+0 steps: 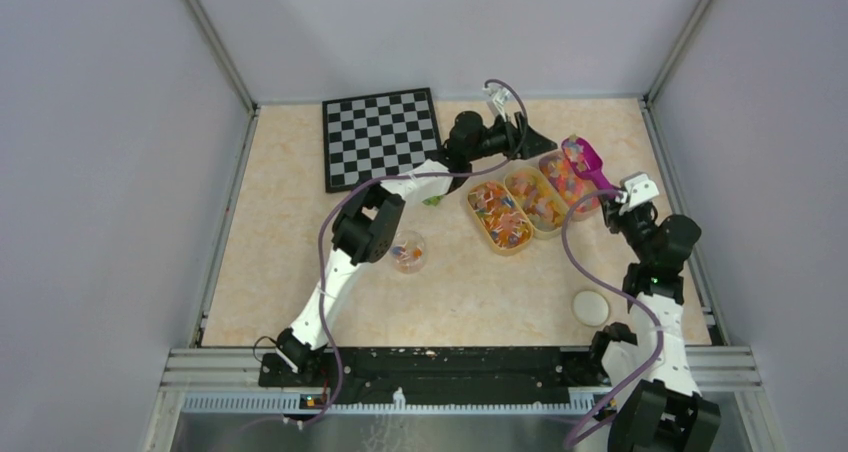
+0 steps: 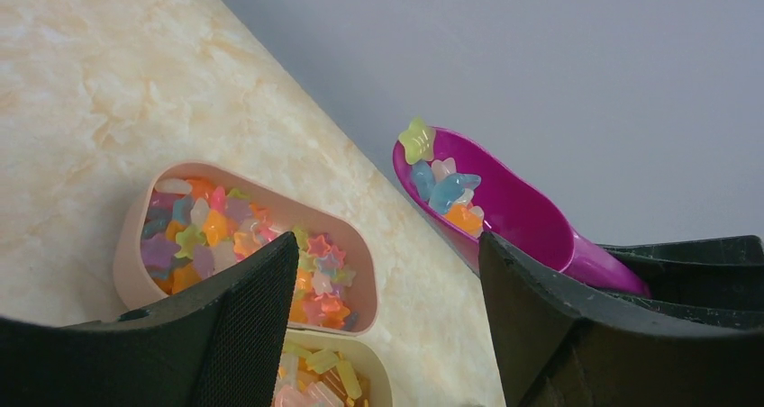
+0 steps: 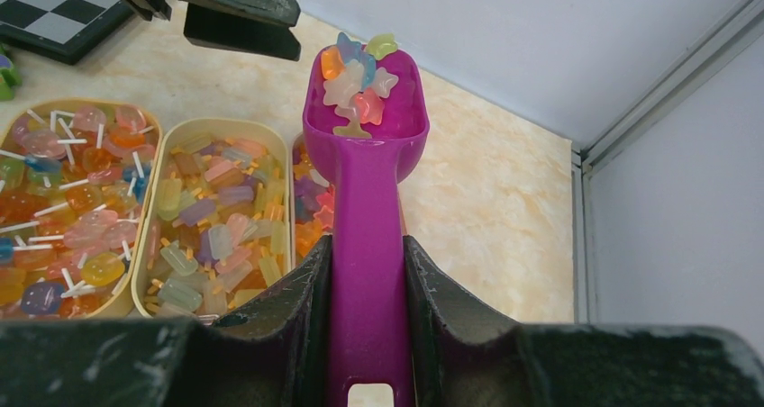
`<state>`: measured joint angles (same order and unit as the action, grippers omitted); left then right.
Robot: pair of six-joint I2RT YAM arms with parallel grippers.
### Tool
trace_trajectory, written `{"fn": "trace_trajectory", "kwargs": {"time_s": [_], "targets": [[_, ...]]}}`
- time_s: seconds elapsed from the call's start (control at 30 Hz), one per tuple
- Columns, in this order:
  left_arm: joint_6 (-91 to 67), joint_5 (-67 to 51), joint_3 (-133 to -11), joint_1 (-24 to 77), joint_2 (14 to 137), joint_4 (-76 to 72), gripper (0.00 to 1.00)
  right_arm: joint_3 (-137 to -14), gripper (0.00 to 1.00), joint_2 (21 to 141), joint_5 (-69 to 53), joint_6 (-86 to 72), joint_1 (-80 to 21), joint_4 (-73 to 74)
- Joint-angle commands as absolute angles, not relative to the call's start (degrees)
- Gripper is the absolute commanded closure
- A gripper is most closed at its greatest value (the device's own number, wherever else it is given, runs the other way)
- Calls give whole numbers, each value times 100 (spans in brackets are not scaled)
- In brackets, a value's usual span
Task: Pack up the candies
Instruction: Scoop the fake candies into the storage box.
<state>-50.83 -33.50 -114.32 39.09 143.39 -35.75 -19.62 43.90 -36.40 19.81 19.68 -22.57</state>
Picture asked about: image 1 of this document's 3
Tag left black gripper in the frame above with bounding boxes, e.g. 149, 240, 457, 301
466, 111, 555, 162

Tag magenta plastic scoop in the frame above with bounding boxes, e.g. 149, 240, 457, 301
561, 135, 621, 194

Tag clear plastic cup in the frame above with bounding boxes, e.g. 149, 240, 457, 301
389, 230, 427, 274

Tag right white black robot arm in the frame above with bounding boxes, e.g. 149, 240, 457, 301
586, 198, 721, 451

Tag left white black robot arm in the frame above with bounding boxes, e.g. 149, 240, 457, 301
276, 111, 558, 386

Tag tray with mixed colourful candies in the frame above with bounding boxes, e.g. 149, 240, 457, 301
538, 151, 596, 210

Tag tray with yellow gummy candies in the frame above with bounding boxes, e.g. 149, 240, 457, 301
504, 166, 568, 239

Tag tray with orange wrapped candies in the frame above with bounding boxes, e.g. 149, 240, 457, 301
465, 180, 534, 256

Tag white round lid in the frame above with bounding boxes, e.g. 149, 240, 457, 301
571, 290, 610, 327

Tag green owl toy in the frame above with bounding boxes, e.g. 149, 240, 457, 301
423, 195, 444, 207

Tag black white chessboard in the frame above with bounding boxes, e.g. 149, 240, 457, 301
322, 87, 443, 193

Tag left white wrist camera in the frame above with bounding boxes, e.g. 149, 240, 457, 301
483, 83, 512, 122

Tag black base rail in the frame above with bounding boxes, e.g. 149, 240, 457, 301
258, 346, 611, 406

